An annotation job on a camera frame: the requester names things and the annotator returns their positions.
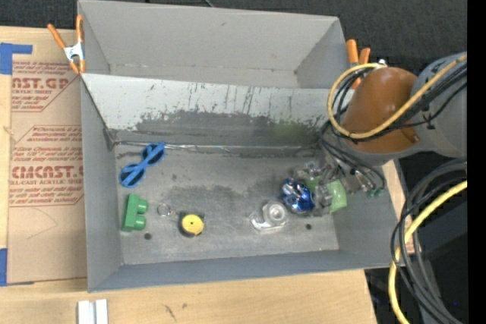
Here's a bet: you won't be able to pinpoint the blue sunglasses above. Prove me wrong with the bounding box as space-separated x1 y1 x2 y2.
118 142 167 189

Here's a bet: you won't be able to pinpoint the light green soft block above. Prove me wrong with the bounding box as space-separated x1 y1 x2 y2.
305 178 349 215

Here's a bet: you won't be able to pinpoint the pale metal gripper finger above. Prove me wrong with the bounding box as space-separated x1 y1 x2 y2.
296 162 330 181
313 182 335 217

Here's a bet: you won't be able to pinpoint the shiny blue and white toy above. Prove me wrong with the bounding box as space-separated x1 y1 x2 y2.
280 177 317 216

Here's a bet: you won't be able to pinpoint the grey metal bin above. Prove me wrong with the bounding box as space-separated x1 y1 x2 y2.
77 0 400 293

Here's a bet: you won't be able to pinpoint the yellow tape measure with keyring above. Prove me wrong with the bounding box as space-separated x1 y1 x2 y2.
156 203 207 239

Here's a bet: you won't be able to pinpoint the brown cardboard board, red print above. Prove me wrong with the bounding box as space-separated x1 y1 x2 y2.
0 25 89 286

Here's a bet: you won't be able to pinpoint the clear plastic tape dispenser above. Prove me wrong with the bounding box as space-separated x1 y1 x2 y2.
248 200 291 233

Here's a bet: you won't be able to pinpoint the green toy building block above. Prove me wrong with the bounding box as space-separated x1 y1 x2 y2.
120 193 150 234

